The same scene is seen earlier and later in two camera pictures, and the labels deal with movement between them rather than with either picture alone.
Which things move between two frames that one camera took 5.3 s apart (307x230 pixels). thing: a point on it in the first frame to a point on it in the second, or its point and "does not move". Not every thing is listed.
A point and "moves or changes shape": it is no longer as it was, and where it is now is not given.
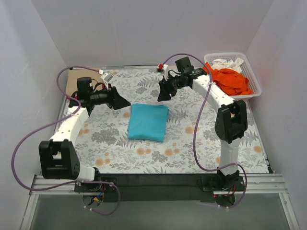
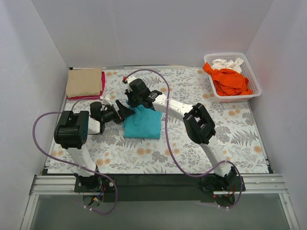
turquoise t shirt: x=147 y=121 moves or changes shape
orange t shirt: x=230 y=82 does not move
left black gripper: x=113 y=97 to x=118 y=112
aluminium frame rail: x=260 y=184 does not move
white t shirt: x=221 y=63 does not move
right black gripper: x=166 y=84 to x=131 y=98
